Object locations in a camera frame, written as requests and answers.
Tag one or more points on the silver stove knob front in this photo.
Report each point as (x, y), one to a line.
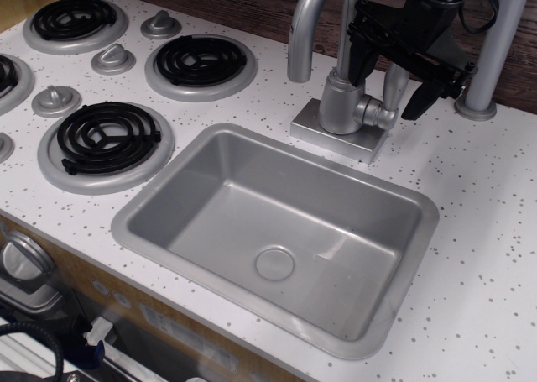
(56, 101)

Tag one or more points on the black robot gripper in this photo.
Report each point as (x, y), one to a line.
(416, 37)

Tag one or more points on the silver stove knob middle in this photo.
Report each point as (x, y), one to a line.
(114, 60)

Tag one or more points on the silver stove knob back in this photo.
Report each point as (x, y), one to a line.
(160, 26)

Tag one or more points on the grey vertical support pole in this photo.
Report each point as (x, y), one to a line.
(477, 103)

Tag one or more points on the silver faucet lever handle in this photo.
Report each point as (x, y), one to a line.
(384, 113)

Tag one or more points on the back right stove burner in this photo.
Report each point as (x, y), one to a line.
(200, 68)

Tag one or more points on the left edge stove burner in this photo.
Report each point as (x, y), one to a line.
(17, 82)

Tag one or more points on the silver toy faucet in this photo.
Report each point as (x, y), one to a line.
(333, 122)

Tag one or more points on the back left stove burner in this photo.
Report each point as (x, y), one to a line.
(72, 27)

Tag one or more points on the silver oven dial knob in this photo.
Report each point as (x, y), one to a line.
(24, 263)

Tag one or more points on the grey plastic sink basin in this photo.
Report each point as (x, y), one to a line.
(323, 251)

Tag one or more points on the silver stove knob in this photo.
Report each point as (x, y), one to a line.
(160, 26)
(56, 101)
(114, 60)

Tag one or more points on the front right stove burner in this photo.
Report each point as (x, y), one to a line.
(105, 148)

